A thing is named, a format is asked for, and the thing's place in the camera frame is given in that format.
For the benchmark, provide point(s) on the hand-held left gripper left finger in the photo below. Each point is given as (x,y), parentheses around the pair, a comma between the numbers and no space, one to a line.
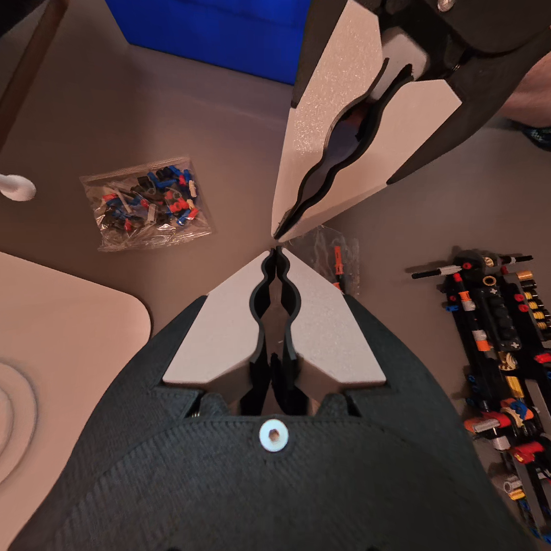
(211,344)

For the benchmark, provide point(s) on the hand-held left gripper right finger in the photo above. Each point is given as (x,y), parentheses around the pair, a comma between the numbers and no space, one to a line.
(340,344)

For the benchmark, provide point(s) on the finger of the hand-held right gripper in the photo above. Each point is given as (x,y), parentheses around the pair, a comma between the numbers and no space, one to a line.
(409,137)
(327,86)

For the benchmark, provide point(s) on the clear lego bag orange pins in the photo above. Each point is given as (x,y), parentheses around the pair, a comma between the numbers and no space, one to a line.
(340,258)

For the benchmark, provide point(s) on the person's right forearm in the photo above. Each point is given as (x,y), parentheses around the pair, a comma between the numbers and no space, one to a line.
(533,94)

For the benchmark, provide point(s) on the partly built lego chassis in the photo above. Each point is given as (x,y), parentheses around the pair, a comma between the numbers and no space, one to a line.
(499,314)

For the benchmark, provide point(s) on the clear lego bag blue pins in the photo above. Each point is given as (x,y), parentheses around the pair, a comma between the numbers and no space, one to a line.
(150,193)

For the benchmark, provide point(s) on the blue box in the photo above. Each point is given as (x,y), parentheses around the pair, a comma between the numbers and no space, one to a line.
(215,38)

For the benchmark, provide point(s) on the white lamp stand base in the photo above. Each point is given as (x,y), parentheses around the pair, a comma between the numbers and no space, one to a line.
(86,310)

